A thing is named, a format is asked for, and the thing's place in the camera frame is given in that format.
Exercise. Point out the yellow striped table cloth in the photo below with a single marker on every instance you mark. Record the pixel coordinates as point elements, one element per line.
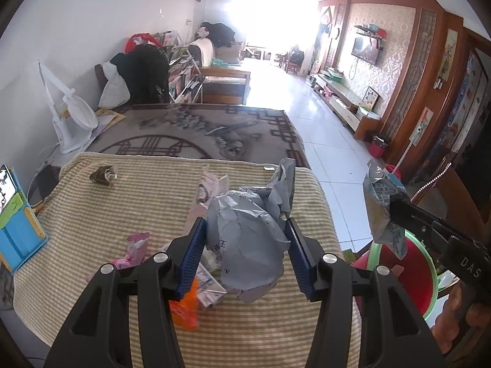
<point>115,214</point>

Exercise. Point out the small wall poster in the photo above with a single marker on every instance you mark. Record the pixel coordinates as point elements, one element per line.
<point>424,125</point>

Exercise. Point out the white desk lamp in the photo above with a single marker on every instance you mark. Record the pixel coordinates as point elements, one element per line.
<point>76,115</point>

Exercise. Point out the mop with red bucket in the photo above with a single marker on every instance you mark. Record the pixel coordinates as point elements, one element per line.
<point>394,170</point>

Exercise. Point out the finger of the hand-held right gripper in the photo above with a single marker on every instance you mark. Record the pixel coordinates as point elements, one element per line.
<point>422,230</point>
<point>401,207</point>

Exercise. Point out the wall shelf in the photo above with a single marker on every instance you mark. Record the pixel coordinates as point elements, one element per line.
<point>370,30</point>

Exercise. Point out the small red waste bin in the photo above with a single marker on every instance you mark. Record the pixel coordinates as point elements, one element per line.
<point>379,146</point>

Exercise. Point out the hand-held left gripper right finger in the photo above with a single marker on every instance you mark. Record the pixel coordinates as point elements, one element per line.
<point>301,257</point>

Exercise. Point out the colourful framed puzzle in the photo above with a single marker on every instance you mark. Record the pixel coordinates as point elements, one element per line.
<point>370,98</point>

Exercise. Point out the small red wooden chair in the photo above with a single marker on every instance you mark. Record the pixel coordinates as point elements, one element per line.
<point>293,61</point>

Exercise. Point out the red bag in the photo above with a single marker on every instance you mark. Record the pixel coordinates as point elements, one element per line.
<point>142,39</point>

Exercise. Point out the white bag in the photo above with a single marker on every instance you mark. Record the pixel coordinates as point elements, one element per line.
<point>113,89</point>

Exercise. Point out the small brown wrapper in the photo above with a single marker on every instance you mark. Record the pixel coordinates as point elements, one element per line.
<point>102,174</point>

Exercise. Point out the black jacket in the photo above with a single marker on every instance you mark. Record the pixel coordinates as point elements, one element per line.
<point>145,73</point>

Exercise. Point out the panda plush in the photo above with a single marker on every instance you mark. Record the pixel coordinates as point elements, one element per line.
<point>201,33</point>

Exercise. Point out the pink wrapper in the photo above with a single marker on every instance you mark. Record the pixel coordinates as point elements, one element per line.
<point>134,251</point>

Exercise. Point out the wall television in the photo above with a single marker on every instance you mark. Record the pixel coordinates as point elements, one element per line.
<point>365,50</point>

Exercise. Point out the white storage box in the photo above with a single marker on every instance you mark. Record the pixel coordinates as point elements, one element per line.
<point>369,114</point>

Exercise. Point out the book rack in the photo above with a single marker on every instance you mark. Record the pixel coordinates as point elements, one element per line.
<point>184,73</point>

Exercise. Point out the person's right hand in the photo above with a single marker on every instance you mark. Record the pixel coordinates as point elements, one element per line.
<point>475,316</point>

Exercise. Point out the red bin with green rim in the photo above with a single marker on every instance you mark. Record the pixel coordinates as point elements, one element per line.
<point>406,276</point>

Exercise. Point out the yellow paper envelopes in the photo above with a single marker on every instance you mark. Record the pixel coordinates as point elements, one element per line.
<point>110,117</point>

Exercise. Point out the television cabinet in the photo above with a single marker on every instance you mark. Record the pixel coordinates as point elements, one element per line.
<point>345,101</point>

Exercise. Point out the blue patterned door curtain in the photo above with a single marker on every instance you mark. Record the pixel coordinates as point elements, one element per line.
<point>464,107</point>

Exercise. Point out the carved wooden chair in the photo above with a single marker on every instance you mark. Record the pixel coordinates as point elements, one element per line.
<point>456,191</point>

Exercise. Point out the orange plastic bag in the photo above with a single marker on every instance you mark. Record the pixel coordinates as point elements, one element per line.
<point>186,312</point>

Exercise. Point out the wooden sofa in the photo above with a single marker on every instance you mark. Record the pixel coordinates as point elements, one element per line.
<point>224,76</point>

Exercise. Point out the hanging wall scroll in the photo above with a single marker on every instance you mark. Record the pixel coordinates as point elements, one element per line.
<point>447,59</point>

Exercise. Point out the black clothes pile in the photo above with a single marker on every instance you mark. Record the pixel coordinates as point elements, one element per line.
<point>220,32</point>

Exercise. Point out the pink white milk carton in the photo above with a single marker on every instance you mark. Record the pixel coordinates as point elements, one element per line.
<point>207,195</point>

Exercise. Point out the white blue carton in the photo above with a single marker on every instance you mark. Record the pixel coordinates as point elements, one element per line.
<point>210,285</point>

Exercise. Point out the grey floral blanket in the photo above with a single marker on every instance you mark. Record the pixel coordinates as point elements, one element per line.
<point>199,134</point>

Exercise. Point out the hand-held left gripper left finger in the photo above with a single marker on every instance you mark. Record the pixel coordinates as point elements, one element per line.
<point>191,257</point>

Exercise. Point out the smartphone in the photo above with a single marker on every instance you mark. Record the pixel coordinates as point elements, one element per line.
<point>5,188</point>

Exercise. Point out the blue phone stand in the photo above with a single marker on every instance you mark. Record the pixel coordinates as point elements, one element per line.
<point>21,237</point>

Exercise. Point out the grey mailing bag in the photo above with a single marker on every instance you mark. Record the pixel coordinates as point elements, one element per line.
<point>245,245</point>

